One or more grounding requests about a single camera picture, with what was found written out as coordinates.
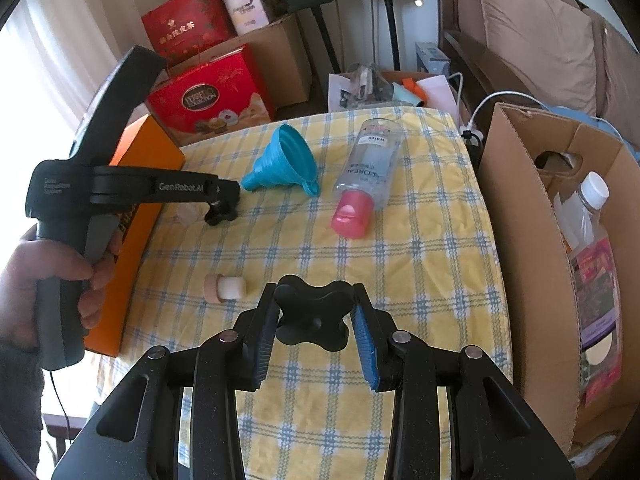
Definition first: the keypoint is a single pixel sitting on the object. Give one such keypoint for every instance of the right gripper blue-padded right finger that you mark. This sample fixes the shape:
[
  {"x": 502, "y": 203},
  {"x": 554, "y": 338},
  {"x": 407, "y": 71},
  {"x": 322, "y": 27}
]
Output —
[{"x": 493, "y": 432}]

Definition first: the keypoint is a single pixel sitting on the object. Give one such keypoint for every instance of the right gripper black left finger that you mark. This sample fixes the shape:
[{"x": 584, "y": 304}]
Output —
[{"x": 135, "y": 432}]

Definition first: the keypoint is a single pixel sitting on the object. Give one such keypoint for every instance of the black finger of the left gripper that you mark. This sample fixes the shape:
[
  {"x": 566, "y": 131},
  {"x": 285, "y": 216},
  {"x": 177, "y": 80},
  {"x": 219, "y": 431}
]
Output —
[{"x": 120, "y": 186}]

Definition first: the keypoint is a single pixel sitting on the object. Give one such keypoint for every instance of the black star knob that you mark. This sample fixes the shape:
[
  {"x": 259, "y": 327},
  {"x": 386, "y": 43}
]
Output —
[
  {"x": 222, "y": 211},
  {"x": 313, "y": 315}
]

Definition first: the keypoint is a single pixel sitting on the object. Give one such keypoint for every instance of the grey sleeve left forearm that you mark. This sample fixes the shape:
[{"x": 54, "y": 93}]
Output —
[{"x": 21, "y": 390}]

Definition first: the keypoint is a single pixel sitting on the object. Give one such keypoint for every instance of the person's left hand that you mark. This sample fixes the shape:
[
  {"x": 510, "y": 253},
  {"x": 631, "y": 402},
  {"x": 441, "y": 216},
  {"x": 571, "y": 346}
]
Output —
[{"x": 35, "y": 260}]

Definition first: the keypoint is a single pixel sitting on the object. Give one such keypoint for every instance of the orange cardboard box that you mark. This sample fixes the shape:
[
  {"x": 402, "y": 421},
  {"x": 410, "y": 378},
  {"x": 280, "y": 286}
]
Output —
[{"x": 144, "y": 143}]

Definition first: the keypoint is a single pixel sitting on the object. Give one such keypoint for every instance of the brown cardboard box right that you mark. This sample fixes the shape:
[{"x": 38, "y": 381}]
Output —
[{"x": 528, "y": 155}]

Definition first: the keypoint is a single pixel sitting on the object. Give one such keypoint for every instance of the pink floral package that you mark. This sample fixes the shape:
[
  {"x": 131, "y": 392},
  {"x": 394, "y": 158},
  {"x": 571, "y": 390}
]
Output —
[{"x": 600, "y": 327}]

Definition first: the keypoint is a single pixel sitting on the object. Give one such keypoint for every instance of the beige white makeup sponge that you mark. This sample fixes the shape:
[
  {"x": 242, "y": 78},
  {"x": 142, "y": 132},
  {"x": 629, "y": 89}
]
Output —
[{"x": 218, "y": 288}]

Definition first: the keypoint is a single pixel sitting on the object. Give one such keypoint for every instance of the red chocolate gift box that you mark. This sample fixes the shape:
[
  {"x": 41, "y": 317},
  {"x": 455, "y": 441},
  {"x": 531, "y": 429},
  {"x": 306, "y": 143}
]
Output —
[{"x": 223, "y": 95}]

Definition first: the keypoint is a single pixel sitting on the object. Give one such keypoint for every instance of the white sheer curtain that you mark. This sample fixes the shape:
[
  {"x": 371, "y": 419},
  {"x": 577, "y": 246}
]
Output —
[{"x": 54, "y": 56}]

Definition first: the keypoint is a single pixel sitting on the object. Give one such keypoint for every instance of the teal collapsible funnel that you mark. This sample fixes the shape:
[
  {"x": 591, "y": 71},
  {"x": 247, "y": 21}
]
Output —
[{"x": 287, "y": 160}]

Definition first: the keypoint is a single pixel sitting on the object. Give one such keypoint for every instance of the red tea gift bag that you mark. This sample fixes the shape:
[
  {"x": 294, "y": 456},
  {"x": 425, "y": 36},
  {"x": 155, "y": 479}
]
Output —
[{"x": 180, "y": 29}]

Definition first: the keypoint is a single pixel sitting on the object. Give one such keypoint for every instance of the large brown cardboard carton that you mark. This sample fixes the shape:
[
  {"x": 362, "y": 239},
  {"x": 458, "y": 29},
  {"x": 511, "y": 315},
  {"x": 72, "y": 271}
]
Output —
[{"x": 280, "y": 56}]

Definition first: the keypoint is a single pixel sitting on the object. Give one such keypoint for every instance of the pink white tissue pack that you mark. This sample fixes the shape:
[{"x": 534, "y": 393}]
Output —
[{"x": 248, "y": 15}]

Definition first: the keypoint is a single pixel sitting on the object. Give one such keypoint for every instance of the clear bottle white cap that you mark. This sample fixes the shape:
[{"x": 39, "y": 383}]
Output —
[{"x": 577, "y": 212}]

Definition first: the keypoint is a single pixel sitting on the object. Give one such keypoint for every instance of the yellow plaid tablecloth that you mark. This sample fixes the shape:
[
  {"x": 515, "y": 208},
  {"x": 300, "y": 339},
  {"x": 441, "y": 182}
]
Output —
[{"x": 429, "y": 258}]

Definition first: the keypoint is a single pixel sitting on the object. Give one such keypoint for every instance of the clear bottle with pink cap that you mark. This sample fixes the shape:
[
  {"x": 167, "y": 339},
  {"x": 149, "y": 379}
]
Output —
[{"x": 363, "y": 186}]

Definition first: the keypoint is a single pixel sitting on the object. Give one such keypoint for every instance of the cluttered box of papers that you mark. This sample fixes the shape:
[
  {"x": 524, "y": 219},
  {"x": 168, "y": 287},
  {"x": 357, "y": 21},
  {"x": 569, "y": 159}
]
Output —
[{"x": 367, "y": 86}]

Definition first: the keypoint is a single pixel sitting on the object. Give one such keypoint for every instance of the blue cloth on sofa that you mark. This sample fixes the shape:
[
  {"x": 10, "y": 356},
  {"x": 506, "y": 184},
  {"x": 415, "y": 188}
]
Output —
[{"x": 593, "y": 121}]

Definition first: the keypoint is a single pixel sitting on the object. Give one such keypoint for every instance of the brown sofa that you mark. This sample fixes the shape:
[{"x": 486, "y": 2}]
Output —
[{"x": 561, "y": 52}]

